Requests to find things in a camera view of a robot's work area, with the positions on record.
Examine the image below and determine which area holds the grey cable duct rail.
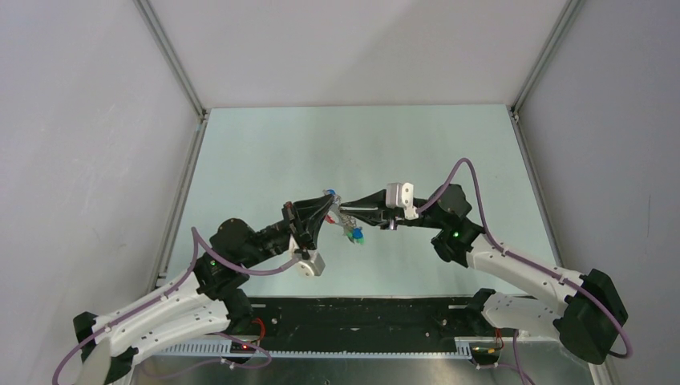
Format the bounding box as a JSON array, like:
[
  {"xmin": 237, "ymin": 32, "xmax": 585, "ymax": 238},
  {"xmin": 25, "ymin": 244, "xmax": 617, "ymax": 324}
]
[{"xmin": 154, "ymin": 338, "xmax": 474, "ymax": 359}]

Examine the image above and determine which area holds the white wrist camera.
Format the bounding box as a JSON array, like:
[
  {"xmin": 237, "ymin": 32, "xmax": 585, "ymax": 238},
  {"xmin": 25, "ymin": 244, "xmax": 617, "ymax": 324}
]
[
  {"xmin": 386, "ymin": 182, "xmax": 419, "ymax": 220},
  {"xmin": 289, "ymin": 236, "xmax": 326, "ymax": 278}
]

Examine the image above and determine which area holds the red-handled key organizer with rings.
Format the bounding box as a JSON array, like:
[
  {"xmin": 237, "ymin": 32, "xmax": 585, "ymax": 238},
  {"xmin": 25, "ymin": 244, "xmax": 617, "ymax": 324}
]
[{"xmin": 325, "ymin": 204, "xmax": 357, "ymax": 240}]

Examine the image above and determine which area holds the aluminium frame post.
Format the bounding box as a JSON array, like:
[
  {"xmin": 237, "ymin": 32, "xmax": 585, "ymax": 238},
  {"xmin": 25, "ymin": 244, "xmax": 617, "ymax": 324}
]
[
  {"xmin": 509, "ymin": 0, "xmax": 585, "ymax": 122},
  {"xmin": 133, "ymin": 0, "xmax": 206, "ymax": 121}
]

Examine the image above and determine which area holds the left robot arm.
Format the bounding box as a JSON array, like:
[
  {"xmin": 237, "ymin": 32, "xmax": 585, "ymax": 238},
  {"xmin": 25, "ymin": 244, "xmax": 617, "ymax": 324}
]
[{"xmin": 73, "ymin": 195, "xmax": 335, "ymax": 384}]

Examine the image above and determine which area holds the right aluminium frame post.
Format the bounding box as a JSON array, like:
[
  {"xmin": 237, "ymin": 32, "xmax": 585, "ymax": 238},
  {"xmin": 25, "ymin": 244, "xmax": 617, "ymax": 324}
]
[{"xmin": 509, "ymin": 0, "xmax": 585, "ymax": 122}]

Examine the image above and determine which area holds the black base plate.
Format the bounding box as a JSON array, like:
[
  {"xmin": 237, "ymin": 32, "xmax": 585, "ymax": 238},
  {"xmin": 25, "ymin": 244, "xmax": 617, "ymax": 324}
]
[{"xmin": 204, "ymin": 296, "xmax": 532, "ymax": 355}]

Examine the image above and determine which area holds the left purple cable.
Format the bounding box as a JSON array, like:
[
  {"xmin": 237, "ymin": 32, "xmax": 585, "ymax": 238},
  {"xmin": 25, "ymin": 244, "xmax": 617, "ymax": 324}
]
[{"xmin": 51, "ymin": 227, "xmax": 304, "ymax": 385}]

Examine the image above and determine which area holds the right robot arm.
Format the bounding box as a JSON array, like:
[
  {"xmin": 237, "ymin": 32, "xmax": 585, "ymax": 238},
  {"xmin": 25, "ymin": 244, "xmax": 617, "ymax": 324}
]
[{"xmin": 340, "ymin": 183, "xmax": 628, "ymax": 365}]

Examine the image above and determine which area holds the left aluminium frame post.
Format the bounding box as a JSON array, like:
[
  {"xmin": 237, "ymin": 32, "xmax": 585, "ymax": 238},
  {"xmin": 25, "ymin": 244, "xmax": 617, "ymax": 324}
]
[{"xmin": 133, "ymin": 0, "xmax": 206, "ymax": 121}]

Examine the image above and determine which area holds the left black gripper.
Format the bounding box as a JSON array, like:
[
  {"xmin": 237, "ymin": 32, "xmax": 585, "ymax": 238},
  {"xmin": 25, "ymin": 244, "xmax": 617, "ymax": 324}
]
[{"xmin": 239, "ymin": 195, "xmax": 334, "ymax": 269}]

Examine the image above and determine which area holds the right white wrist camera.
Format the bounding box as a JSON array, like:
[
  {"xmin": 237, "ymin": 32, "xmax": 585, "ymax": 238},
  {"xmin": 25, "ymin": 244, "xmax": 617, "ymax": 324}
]
[{"xmin": 386, "ymin": 182, "xmax": 419, "ymax": 220}]

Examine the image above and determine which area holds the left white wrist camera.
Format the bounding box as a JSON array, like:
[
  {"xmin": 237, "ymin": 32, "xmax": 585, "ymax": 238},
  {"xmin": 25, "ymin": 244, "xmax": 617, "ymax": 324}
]
[{"xmin": 289, "ymin": 236, "xmax": 326, "ymax": 278}]

